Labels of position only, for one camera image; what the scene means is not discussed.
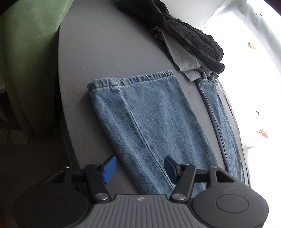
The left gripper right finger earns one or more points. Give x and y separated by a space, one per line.
181 175

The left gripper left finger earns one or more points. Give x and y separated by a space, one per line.
97 176

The blue denim jeans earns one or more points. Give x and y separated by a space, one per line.
147 118

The grey garment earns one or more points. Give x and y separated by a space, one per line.
184 60

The black garment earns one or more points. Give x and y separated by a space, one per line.
202 46

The white printed carrot cloth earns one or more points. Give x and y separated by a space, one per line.
249 33

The green fabric chair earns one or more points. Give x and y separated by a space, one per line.
29 62

